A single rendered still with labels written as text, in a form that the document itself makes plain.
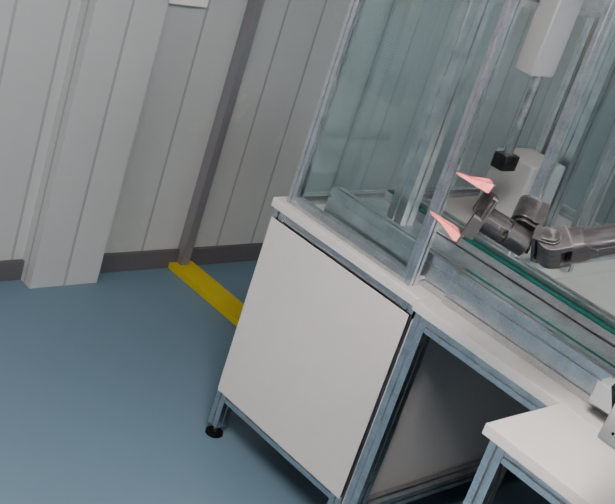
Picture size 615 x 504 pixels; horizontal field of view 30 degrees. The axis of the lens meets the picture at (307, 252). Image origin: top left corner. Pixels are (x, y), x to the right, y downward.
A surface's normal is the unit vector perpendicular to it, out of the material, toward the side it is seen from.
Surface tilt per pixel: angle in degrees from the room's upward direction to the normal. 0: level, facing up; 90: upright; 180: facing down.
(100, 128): 90
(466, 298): 90
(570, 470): 0
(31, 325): 0
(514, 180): 90
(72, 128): 90
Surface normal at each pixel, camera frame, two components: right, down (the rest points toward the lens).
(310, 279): -0.70, 0.07
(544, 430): 0.29, -0.88
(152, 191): 0.63, 0.47
